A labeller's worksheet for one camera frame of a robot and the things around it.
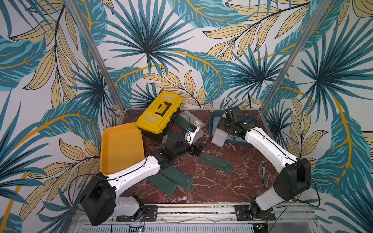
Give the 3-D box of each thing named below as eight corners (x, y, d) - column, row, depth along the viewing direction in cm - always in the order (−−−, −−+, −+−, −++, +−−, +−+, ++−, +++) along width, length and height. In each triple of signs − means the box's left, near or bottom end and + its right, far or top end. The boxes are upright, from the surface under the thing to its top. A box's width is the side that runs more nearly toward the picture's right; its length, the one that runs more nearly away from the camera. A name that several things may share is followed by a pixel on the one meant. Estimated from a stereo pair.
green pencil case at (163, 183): (147, 180, 86) (147, 179, 84) (155, 170, 89) (155, 169, 87) (169, 196, 80) (169, 195, 79) (177, 185, 84) (177, 184, 82)
